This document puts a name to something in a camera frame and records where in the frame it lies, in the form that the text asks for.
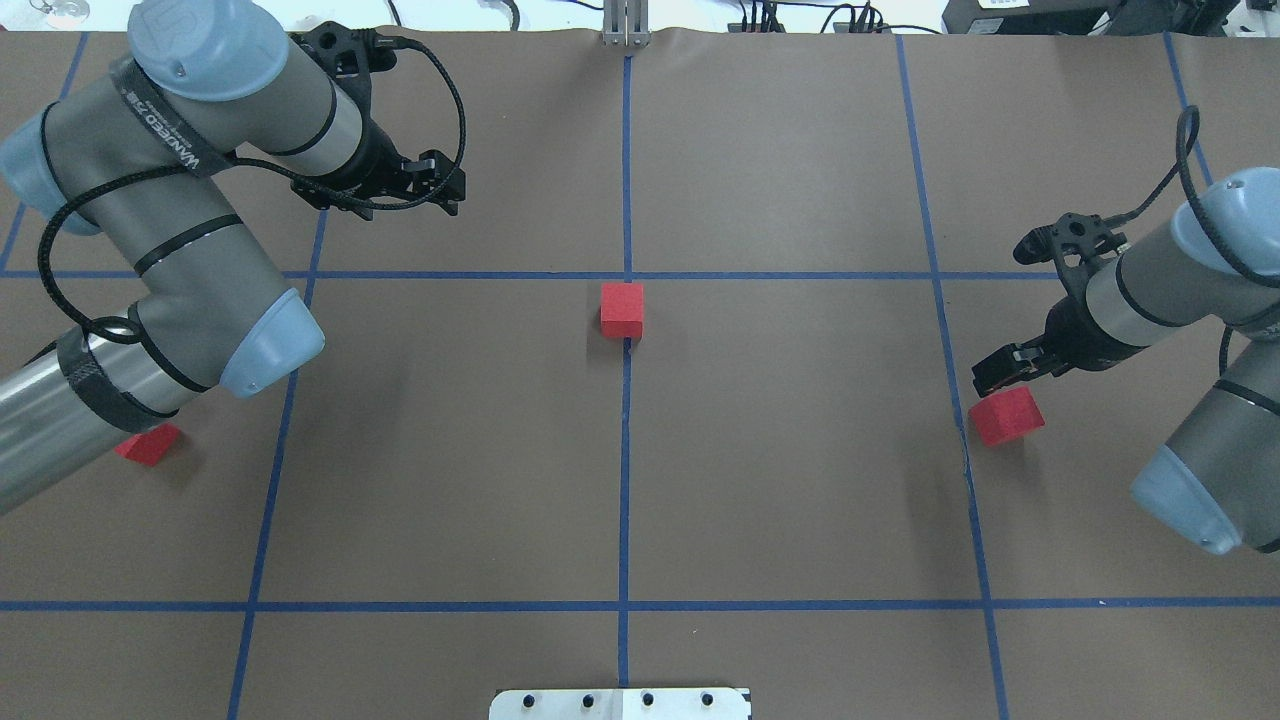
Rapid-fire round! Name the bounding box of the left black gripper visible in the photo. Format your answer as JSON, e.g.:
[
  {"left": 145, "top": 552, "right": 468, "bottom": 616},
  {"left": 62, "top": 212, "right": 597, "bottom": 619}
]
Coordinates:
[{"left": 291, "top": 120, "right": 467, "bottom": 217}]

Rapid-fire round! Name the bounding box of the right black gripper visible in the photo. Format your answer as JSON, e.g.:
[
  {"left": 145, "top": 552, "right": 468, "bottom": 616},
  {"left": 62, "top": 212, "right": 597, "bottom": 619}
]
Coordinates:
[{"left": 972, "top": 296, "right": 1146, "bottom": 398}]

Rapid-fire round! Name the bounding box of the red block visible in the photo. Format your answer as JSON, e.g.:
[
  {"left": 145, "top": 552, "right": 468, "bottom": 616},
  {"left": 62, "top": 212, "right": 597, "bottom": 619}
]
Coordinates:
[
  {"left": 113, "top": 423, "right": 182, "bottom": 468},
  {"left": 598, "top": 282, "right": 645, "bottom": 340},
  {"left": 968, "top": 386, "right": 1046, "bottom": 447}
]

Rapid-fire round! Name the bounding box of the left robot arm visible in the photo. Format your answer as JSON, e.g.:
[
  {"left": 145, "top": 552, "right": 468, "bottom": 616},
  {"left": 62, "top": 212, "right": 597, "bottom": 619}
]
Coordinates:
[{"left": 3, "top": 1, "right": 466, "bottom": 512}]

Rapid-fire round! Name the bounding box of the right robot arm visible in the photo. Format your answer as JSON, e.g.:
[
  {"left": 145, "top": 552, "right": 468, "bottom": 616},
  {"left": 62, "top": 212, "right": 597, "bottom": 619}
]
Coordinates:
[{"left": 972, "top": 167, "right": 1279, "bottom": 555}]

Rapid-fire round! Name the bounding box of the brown paper table mat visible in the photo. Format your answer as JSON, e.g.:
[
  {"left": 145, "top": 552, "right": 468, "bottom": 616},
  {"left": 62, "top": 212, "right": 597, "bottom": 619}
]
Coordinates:
[{"left": 3, "top": 31, "right": 1277, "bottom": 719}]

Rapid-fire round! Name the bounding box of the black equipment box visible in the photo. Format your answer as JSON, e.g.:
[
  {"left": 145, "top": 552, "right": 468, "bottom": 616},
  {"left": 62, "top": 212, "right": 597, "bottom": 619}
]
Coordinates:
[{"left": 941, "top": 1, "right": 1240, "bottom": 37}]

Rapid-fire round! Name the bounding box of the aluminium frame post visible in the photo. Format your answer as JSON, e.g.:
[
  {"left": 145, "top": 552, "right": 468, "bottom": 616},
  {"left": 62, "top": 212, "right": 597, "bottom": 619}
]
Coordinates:
[{"left": 600, "top": 0, "right": 652, "bottom": 49}]

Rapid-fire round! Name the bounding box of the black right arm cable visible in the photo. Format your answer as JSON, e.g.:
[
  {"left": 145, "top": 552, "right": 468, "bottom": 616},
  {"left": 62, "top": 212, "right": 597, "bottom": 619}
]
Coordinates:
[{"left": 1100, "top": 105, "right": 1280, "bottom": 375}]

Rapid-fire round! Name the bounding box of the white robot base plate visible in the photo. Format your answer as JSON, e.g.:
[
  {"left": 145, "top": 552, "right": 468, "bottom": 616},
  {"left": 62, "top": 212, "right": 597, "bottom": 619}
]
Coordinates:
[{"left": 488, "top": 687, "right": 753, "bottom": 719}]

